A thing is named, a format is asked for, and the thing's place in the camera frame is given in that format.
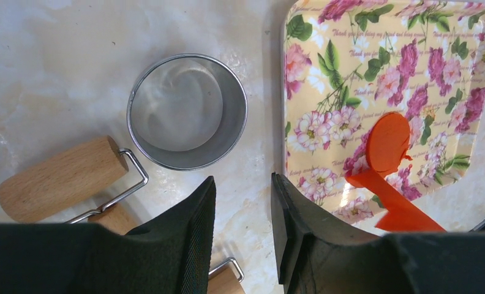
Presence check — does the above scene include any red dough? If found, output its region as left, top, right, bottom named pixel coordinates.
left=346, top=169, right=445, bottom=232

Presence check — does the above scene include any metal ring cutter purple handle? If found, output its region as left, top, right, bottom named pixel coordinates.
left=126, top=53, right=248, bottom=171

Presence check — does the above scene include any cut red dough disc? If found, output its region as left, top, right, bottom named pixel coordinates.
left=366, top=112, right=412, bottom=177

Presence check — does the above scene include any wooden dough roller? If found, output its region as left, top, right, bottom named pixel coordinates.
left=0, top=136, right=236, bottom=284

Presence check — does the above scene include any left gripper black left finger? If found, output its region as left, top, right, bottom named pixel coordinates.
left=0, top=176, right=216, bottom=293

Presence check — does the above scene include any floral cutting board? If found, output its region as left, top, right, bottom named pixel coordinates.
left=282, top=1, right=485, bottom=224

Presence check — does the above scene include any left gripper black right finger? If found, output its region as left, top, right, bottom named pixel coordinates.
left=271, top=173, right=485, bottom=293

